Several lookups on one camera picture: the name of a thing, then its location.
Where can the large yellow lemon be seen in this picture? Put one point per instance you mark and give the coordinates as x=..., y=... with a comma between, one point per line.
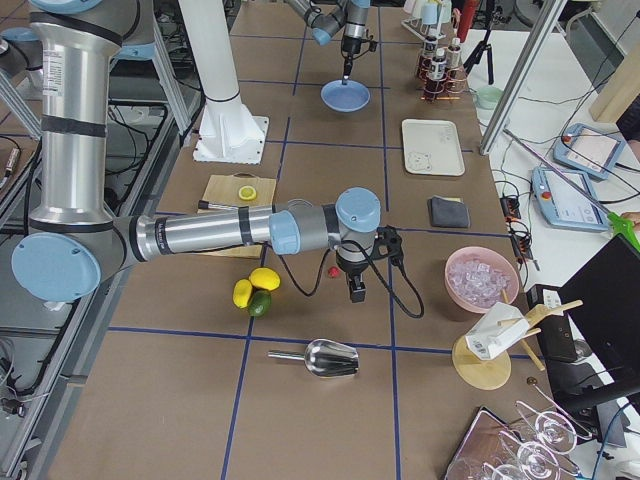
x=265, y=278

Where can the blue round plate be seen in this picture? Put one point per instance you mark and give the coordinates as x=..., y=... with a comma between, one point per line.
x=347, y=97

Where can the teach pendant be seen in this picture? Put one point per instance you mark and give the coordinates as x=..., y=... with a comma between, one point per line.
x=562, y=206
x=589, y=150

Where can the tea bottle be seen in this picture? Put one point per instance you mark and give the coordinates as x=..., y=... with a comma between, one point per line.
x=437, y=72
x=454, y=70
x=426, y=55

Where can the wooden cutting board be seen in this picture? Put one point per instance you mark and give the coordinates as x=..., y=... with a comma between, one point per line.
x=223, y=189

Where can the white carton on stand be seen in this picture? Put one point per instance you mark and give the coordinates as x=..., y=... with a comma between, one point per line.
x=498, y=329

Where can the grey folded cloth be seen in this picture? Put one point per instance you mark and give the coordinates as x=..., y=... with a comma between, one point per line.
x=448, y=213

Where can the pink bowl of ice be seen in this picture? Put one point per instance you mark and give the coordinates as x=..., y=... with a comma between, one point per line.
x=476, y=278

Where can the cream bear tray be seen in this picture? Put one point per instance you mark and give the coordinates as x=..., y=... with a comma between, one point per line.
x=431, y=147

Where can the tea bottle front left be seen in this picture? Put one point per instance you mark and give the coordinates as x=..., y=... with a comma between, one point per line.
x=426, y=55

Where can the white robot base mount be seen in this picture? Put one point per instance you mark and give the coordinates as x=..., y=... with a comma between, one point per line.
x=228, y=132

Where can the teach pendant near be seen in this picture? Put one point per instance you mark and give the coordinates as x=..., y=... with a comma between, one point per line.
x=562, y=206

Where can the round wooden stand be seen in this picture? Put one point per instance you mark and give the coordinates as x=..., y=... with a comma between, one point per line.
x=493, y=374

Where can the green lime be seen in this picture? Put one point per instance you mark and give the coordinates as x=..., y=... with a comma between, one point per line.
x=260, y=303

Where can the copper wire bottle rack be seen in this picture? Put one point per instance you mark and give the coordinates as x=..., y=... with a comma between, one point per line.
x=451, y=91

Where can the white wire cup rack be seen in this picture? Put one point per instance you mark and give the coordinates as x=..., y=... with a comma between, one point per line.
x=429, y=16

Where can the steel knife handle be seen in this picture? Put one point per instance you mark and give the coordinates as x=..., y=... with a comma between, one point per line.
x=206, y=205

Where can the tea bottle back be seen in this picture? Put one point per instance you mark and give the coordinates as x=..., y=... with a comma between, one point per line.
x=437, y=72

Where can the small yellow lemon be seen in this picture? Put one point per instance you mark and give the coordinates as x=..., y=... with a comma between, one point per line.
x=242, y=293

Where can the wine glass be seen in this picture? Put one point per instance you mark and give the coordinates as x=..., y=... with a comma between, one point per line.
x=552, y=425

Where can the half lemon slice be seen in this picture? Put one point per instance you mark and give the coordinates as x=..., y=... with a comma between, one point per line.
x=247, y=193

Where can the red bottle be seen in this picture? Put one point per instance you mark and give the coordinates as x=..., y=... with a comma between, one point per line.
x=467, y=15

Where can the black monitor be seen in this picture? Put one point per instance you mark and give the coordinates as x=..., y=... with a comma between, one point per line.
x=608, y=286

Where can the small black tripod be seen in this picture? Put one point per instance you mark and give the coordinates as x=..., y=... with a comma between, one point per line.
x=484, y=47

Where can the teach pendant far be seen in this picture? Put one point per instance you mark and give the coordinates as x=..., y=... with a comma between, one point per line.
x=589, y=150

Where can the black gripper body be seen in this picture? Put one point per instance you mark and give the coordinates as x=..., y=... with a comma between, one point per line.
x=349, y=46
x=351, y=269

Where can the tea bottle front right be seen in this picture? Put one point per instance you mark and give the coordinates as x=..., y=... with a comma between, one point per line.
x=454, y=70

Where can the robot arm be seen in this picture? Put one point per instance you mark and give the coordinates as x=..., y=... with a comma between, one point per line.
x=350, y=17
x=74, y=243

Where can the green bowl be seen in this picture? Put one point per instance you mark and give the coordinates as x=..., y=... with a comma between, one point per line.
x=487, y=97

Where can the aluminium frame post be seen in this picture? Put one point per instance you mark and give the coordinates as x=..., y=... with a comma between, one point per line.
x=541, y=29

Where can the steel ice scoop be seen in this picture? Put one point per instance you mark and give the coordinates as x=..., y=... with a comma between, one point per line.
x=324, y=358

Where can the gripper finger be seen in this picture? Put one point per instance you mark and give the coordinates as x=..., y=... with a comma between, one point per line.
x=357, y=289
x=349, y=67
x=345, y=74

